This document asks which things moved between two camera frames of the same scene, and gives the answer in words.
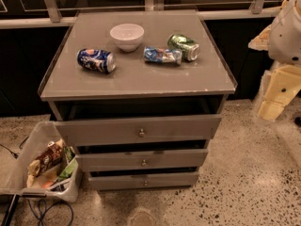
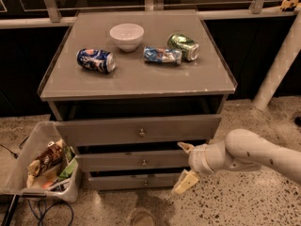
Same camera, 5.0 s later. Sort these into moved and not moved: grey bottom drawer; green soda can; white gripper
Moved: white gripper
Not moved: green soda can; grey bottom drawer
